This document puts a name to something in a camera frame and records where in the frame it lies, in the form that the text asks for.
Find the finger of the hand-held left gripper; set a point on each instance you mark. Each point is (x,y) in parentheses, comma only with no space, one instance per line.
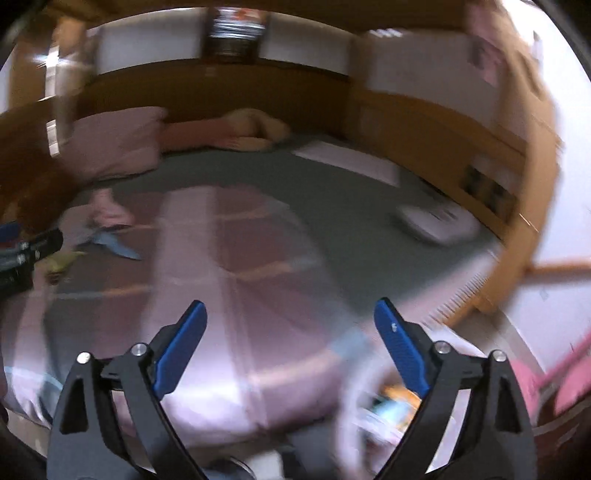
(37,247)

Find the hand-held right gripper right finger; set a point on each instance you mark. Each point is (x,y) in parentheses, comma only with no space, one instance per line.
(399,344)

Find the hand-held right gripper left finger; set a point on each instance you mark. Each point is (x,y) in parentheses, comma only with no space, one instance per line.
(182,346)

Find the white blue sock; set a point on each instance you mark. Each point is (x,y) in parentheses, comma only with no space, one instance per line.
(115,244)

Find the pink garment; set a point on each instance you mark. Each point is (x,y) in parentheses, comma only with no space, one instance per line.
(111,210)

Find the white trash bin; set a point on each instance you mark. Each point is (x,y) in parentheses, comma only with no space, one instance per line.
(344,415)

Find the pink plaid blanket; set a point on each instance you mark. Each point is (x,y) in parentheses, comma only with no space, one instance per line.
(231,277)

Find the white remote control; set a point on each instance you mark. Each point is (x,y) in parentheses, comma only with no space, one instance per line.
(434,226)

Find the pink pillow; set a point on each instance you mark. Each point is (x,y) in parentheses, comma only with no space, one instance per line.
(115,143)

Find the green bed sheet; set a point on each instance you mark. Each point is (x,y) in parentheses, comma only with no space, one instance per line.
(346,207)

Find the pink chair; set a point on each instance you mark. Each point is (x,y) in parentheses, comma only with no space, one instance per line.
(568,387)

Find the pink striped plush doll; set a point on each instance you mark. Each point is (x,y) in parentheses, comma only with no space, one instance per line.
(249,127)

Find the wooden headboard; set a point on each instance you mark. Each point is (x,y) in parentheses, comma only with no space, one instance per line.
(277,92)

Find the wall socket panel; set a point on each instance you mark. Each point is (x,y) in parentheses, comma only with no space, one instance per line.
(489,189)

